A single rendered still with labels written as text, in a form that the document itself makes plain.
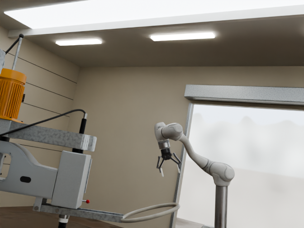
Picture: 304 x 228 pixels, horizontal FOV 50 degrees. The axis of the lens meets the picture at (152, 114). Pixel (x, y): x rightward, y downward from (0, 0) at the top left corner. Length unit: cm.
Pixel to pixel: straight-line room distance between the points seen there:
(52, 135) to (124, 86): 610
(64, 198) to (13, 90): 95
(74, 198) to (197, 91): 509
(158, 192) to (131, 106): 227
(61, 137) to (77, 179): 35
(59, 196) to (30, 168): 31
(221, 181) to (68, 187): 118
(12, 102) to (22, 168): 53
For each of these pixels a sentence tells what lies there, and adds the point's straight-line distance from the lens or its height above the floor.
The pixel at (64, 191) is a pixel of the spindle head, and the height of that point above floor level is 124.
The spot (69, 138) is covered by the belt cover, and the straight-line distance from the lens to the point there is 260.
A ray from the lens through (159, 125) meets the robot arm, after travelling 257.
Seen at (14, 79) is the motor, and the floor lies 202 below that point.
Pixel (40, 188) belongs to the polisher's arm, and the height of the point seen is 123.
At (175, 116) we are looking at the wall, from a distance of 764.
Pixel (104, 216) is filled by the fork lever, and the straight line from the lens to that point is 263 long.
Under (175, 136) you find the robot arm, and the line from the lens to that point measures 244.
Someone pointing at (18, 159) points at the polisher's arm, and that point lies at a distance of 271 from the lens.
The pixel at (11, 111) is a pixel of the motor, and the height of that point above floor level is 177.
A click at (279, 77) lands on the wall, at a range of 720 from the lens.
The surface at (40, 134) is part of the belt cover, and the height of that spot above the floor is 163.
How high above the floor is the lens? 155
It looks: 9 degrees up
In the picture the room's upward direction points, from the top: 10 degrees clockwise
